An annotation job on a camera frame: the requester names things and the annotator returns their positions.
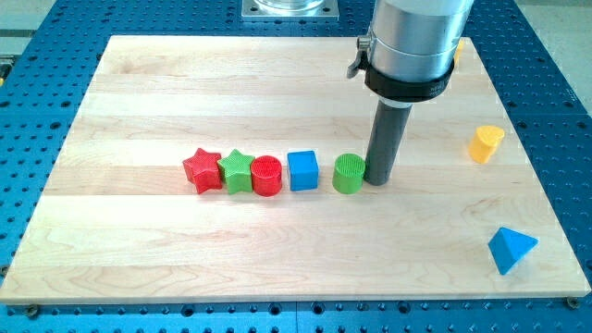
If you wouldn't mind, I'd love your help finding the yellow block behind arm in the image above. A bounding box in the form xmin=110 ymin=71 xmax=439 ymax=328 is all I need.
xmin=453 ymin=38 xmax=465 ymax=67

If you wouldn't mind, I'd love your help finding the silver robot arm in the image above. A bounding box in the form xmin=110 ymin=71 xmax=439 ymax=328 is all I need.
xmin=347 ymin=0 xmax=474 ymax=107

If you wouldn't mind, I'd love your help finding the blue cube block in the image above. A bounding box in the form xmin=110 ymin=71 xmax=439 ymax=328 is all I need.
xmin=288 ymin=151 xmax=319 ymax=191

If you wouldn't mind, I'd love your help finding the red cylinder block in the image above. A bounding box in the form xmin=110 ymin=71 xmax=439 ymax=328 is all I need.
xmin=251 ymin=155 xmax=282 ymax=197

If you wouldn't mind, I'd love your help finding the green cylinder block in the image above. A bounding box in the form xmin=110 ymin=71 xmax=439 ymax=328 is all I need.
xmin=332 ymin=154 xmax=365 ymax=194

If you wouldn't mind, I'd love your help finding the green star block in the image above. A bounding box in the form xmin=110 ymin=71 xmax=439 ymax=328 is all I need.
xmin=217 ymin=149 xmax=255 ymax=194

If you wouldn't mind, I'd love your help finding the red star block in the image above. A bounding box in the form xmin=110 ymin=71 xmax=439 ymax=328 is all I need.
xmin=182 ymin=148 xmax=222 ymax=194

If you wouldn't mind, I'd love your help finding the wooden board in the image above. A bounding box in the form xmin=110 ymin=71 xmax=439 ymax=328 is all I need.
xmin=1 ymin=35 xmax=590 ymax=304

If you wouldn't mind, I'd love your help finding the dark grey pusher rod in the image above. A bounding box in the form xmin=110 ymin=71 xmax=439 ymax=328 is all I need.
xmin=364 ymin=99 xmax=413 ymax=186

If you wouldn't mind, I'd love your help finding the blue triangle block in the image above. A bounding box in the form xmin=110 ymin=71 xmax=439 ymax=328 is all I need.
xmin=488 ymin=227 xmax=539 ymax=276

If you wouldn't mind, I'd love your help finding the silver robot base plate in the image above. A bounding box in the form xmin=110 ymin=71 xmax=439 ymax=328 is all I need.
xmin=241 ymin=0 xmax=339 ymax=20

